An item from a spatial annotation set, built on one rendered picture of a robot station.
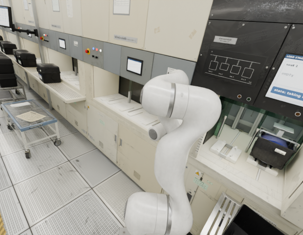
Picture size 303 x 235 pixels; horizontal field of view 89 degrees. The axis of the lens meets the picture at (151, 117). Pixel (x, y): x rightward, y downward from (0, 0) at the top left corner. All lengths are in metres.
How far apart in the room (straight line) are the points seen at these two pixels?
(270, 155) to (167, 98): 1.18
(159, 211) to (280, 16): 0.97
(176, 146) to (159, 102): 0.13
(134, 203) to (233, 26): 0.97
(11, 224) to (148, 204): 1.68
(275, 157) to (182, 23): 1.16
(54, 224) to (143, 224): 1.47
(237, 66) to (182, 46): 0.38
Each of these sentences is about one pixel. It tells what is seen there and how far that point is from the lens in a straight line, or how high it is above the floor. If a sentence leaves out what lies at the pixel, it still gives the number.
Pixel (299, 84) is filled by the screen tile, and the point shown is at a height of 1.56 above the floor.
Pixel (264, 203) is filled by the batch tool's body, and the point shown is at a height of 0.85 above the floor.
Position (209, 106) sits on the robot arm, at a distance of 0.42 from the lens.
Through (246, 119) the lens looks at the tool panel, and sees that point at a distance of 2.01.
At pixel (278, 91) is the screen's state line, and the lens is 1.01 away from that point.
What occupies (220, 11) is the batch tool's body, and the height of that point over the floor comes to 1.84.
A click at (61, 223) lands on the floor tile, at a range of 1.95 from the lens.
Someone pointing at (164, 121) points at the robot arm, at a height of 1.32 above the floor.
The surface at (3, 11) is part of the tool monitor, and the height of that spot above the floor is 1.71.
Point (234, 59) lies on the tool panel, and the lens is 1.03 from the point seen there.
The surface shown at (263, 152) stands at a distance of 1.47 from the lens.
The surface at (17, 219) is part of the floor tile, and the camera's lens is 2.11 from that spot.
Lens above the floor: 1.65
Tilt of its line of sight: 27 degrees down
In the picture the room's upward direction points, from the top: 9 degrees clockwise
